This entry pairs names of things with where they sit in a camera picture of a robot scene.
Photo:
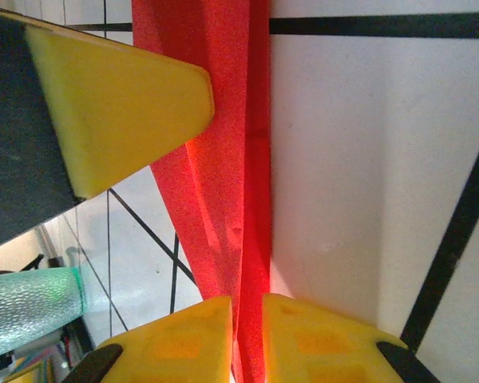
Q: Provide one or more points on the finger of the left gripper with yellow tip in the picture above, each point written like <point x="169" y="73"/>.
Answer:
<point x="104" y="115"/>

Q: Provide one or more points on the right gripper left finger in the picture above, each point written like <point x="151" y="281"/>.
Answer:
<point x="183" y="347"/>

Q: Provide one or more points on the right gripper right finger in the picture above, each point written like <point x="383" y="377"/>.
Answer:
<point x="323" y="351"/>

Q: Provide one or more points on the red square paper sheet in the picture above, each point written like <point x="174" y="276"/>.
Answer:
<point x="227" y="119"/>

